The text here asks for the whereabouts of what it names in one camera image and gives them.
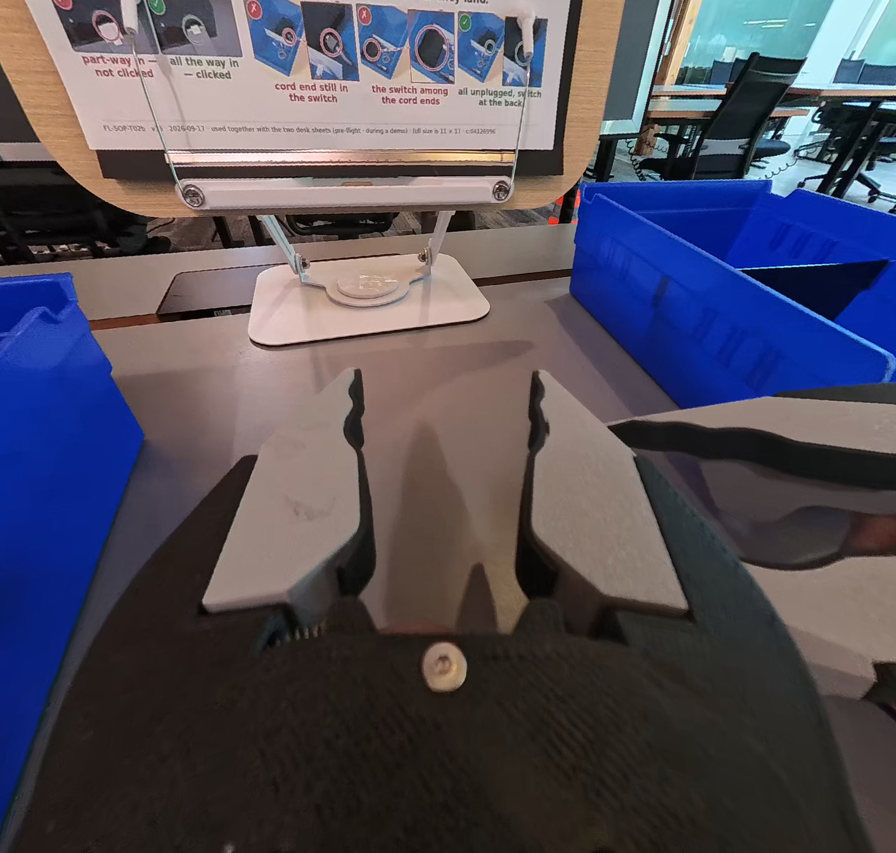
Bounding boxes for white wooden document stand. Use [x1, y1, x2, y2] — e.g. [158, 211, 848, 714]
[0, 0, 635, 348]

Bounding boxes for blue plastic bin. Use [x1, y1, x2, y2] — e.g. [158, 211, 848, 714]
[573, 180, 896, 412]
[0, 272, 146, 823]

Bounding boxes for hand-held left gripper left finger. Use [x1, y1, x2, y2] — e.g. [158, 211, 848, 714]
[202, 367, 377, 630]

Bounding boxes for black office chair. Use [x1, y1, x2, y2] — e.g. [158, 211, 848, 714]
[638, 51, 808, 183]

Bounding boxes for wooden top table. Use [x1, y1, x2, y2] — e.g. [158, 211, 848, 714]
[647, 82, 896, 199]

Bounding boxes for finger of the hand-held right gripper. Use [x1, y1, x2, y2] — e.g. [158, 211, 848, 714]
[608, 383, 896, 481]
[714, 496, 896, 701]

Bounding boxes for printed instruction sheet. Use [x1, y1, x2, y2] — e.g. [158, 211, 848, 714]
[6, 0, 590, 156]

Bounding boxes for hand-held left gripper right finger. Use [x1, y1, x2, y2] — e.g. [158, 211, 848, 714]
[516, 369, 691, 635]

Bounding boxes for dark desk cable hatch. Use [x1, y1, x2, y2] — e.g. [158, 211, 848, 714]
[155, 267, 281, 321]

